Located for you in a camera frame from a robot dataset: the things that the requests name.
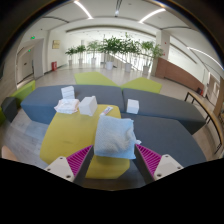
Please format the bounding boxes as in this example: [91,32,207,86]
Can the white tissue box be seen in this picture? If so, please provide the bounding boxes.
[78,95,99,117]

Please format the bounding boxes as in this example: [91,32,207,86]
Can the stack of white tissue packs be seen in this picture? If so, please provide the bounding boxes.
[60,85,76,100]

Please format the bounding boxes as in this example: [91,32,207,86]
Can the ceiling light strips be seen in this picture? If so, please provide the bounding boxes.
[73,0,167,24]

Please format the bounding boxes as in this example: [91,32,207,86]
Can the small white tube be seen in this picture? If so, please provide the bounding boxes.
[99,105,114,117]

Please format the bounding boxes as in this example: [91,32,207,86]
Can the dark grey cube stool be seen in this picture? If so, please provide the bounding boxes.
[0,96,18,123]

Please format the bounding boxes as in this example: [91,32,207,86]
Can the lime green sofa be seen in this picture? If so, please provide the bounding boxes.
[73,71,119,88]
[120,77,163,94]

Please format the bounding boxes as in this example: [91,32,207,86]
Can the beige rounded chair back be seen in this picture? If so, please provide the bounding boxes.
[0,145,19,163]

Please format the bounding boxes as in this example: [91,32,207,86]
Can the dark grey sofa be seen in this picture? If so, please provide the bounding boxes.
[121,87,207,135]
[120,112,208,168]

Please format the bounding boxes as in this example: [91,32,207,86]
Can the yellow wall picture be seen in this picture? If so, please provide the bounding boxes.
[51,39,61,50]

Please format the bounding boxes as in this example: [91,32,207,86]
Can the small white cube box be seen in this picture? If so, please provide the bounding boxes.
[126,98,140,115]

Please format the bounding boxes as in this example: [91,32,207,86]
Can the black-framed wooden bench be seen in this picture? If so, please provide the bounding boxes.
[184,91,224,156]

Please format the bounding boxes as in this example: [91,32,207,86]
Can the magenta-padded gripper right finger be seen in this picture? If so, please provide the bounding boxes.
[133,143,185,185]

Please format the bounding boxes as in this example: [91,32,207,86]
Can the light grey-blue towel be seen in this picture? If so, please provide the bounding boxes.
[93,114,142,160]

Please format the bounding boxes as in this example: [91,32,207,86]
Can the lime green bench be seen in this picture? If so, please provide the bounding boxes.
[0,79,37,126]

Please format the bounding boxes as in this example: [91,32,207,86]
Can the white-pink wet wipes pack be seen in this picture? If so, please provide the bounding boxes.
[53,98,81,115]

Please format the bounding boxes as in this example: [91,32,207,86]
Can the long blue-grey sofa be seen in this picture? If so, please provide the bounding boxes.
[20,84,126,125]

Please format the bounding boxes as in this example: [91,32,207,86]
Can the row of potted plants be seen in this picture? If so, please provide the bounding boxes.
[64,32,165,76]

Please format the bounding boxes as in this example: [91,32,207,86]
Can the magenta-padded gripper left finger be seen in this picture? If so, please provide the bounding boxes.
[44,144,95,186]

